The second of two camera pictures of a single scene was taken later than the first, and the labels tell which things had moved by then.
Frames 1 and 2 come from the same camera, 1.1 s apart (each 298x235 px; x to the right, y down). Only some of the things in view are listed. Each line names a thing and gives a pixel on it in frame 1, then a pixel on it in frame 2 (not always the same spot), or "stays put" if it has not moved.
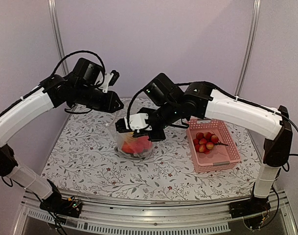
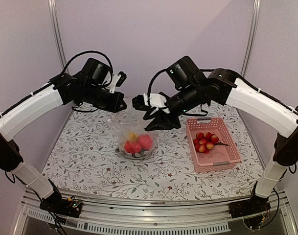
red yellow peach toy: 199,135 stays put
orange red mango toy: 142,143 stays put
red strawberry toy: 126,149 to 145,141
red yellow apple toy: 207,135 stays put
